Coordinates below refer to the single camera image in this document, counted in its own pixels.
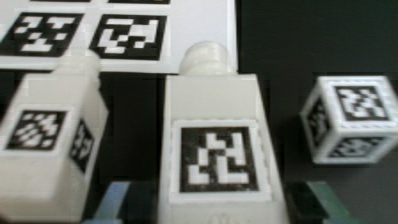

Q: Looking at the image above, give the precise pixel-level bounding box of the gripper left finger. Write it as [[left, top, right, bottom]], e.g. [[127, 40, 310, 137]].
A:
[[82, 181, 130, 224]]

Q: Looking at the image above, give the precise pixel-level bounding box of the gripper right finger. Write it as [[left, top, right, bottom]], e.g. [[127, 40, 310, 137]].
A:
[[287, 181, 360, 224]]

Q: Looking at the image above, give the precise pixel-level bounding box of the white chair leg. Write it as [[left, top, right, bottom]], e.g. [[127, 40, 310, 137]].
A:
[[0, 49, 109, 224], [159, 42, 290, 224]]

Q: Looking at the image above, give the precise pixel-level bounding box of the white marker cube left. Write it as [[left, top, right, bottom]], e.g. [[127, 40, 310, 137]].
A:
[[301, 76, 398, 164]]

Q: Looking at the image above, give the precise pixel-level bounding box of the white marker base plate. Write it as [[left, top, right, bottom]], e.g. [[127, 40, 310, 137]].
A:
[[0, 0, 237, 73]]

